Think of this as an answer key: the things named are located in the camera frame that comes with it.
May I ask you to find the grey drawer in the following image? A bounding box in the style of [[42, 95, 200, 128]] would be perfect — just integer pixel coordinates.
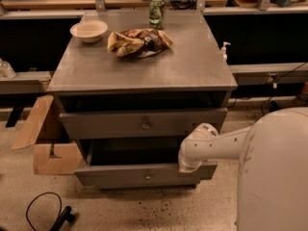
[[75, 137, 217, 189], [60, 108, 227, 140]]

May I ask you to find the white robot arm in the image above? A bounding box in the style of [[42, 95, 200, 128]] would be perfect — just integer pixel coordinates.
[[178, 107, 308, 231]]

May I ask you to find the grey drawer cabinet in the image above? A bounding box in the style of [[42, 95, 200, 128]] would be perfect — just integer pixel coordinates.
[[46, 10, 239, 190]]

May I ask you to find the grey top drawer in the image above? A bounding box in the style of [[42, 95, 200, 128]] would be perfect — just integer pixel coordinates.
[[60, 108, 227, 140]]

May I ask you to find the crumpled chip bag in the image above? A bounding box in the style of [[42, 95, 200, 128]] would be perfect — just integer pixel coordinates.
[[107, 29, 173, 58]]

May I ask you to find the white pump bottle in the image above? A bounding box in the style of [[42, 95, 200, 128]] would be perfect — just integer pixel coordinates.
[[220, 41, 231, 62]]

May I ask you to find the white bowl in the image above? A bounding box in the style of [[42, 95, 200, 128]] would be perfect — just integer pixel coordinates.
[[69, 20, 108, 43]]

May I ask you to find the green soda can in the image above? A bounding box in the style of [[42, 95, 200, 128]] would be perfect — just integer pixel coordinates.
[[149, 0, 165, 29]]

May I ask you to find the cardboard box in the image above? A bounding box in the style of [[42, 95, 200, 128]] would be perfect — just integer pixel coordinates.
[[12, 94, 83, 175]]

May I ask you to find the black chair leg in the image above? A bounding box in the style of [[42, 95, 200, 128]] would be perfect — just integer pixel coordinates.
[[50, 206, 76, 231]]

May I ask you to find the orange bottle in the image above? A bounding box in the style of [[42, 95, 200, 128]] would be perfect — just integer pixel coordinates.
[[295, 83, 308, 105]]

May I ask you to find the black cable bundle right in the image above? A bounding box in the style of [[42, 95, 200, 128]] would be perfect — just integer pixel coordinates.
[[259, 61, 308, 116]]

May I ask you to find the black floor cable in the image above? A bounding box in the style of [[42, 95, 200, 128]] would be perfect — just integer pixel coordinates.
[[25, 192, 64, 231]]

